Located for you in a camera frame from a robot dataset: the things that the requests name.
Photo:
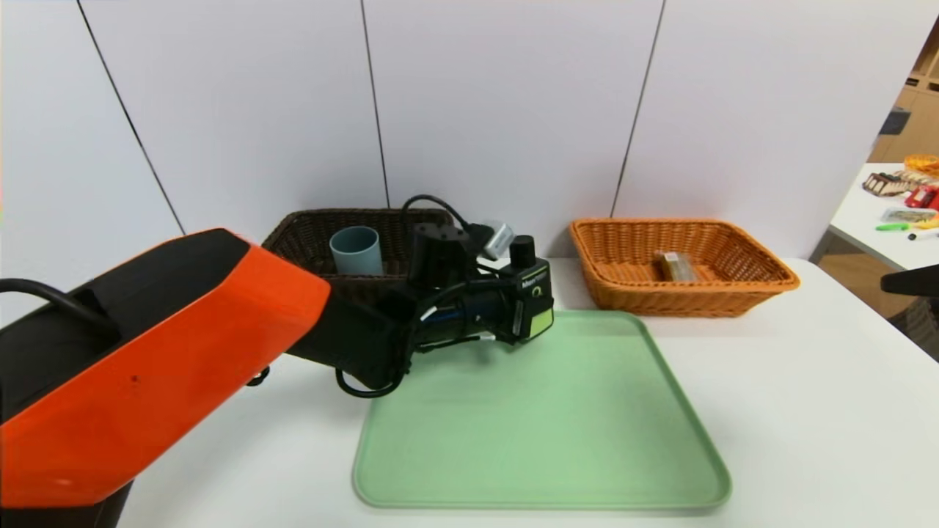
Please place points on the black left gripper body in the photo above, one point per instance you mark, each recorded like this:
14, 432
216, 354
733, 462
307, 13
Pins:
499, 315

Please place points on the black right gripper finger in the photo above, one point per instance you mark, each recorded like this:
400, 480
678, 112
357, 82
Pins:
917, 281

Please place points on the dark green black-capped bottle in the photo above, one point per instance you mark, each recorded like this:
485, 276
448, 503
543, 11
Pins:
539, 293

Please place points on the light blue plastic cup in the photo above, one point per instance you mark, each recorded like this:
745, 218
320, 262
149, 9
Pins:
357, 253

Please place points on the clear brown snack bar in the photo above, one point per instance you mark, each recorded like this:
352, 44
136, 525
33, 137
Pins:
675, 268

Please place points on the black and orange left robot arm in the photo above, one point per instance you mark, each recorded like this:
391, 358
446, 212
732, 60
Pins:
147, 352

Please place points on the orange wicker basket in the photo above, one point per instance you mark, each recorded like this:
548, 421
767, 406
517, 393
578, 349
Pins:
623, 293

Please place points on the dark brown wicker basket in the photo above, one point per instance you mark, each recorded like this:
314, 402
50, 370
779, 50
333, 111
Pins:
308, 242

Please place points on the black marker pen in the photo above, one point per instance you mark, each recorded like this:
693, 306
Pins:
923, 235

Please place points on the dark grey woven object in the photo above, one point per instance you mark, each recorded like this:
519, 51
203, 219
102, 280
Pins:
921, 330

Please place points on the yellow pen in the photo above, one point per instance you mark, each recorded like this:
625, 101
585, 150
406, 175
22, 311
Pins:
928, 224

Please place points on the green marker pen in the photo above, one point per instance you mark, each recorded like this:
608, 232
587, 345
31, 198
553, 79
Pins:
890, 227

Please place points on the white side table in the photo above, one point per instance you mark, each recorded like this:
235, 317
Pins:
873, 235

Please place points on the clear flat packet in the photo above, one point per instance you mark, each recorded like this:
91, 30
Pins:
906, 215

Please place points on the red packet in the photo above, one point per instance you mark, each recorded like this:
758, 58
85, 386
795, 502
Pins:
921, 198

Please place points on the brown and white cake pack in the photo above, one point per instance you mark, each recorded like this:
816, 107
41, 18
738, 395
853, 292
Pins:
886, 185

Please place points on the orange round item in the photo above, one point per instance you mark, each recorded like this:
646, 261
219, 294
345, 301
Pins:
923, 164

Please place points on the light green plastic tray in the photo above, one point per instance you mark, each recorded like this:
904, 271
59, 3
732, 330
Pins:
543, 425

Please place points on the light wooden shelf unit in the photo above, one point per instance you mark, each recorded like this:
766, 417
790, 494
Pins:
923, 125

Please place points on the blue grey box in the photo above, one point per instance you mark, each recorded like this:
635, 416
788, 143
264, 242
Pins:
893, 122

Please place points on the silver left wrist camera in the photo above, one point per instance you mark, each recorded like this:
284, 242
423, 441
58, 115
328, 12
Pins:
499, 238

